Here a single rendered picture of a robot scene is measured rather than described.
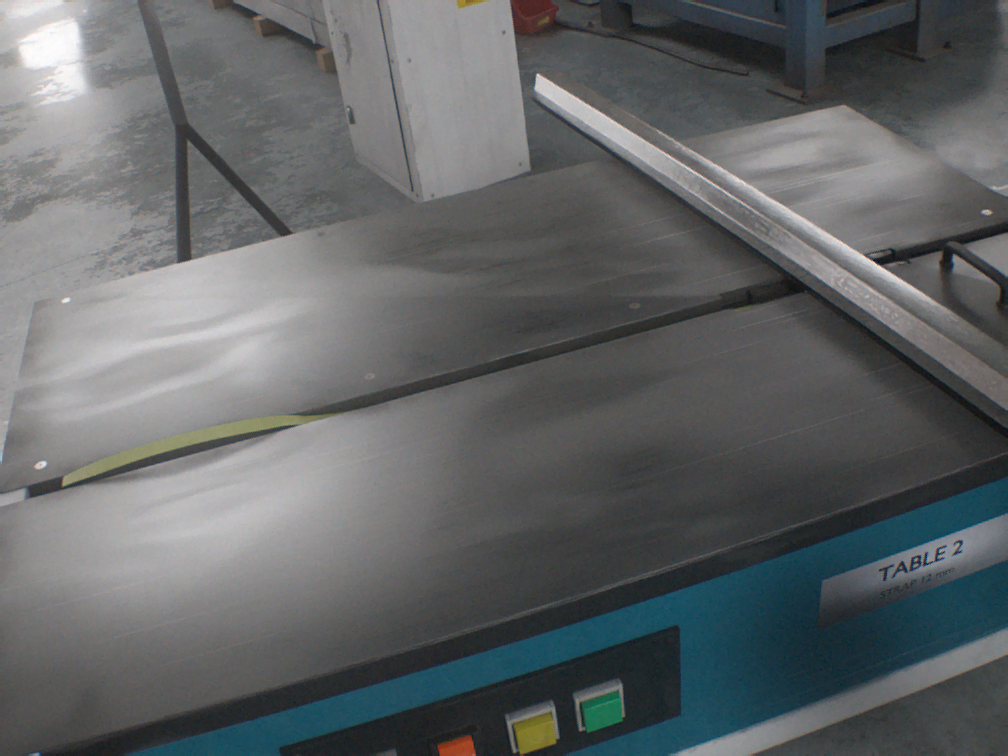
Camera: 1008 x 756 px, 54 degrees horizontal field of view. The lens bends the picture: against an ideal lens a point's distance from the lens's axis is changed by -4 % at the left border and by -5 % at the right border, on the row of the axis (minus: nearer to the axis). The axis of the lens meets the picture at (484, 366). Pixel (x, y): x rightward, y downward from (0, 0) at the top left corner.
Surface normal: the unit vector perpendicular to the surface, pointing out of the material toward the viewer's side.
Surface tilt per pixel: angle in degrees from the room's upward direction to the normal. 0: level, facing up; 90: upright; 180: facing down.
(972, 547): 90
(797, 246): 75
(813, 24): 90
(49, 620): 0
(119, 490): 0
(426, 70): 90
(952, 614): 90
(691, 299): 0
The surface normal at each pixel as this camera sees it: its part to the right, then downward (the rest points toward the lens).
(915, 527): 0.27, 0.51
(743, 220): -0.92, 0.08
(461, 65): 0.49, 0.43
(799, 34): -0.86, 0.37
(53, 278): -0.14, -0.82
